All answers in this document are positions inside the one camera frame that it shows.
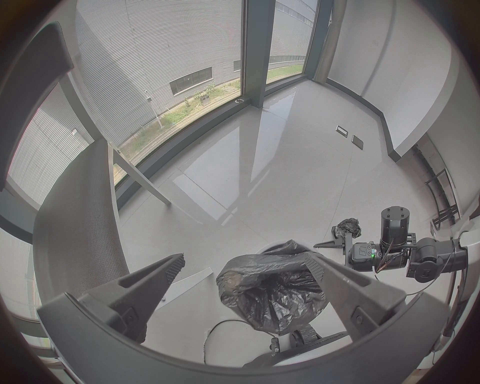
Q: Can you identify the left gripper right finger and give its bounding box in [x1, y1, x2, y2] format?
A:
[305, 251, 408, 344]

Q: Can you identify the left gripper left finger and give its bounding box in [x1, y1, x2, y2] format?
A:
[78, 253, 187, 344]

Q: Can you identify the black plastic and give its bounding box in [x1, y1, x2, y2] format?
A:
[332, 217, 362, 240]

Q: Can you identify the black plastic bag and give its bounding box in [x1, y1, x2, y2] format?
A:
[216, 240, 331, 337]

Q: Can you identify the black metal rack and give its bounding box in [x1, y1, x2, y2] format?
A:
[412, 144, 460, 226]

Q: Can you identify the white chair with brown seat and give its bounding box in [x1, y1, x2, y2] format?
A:
[0, 22, 213, 327]

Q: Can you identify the window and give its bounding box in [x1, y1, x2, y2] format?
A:
[7, 0, 332, 241]

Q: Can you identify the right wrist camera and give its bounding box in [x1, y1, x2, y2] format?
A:
[349, 242, 380, 263]

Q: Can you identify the black cable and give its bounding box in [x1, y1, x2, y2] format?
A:
[375, 275, 451, 297]
[202, 319, 280, 365]

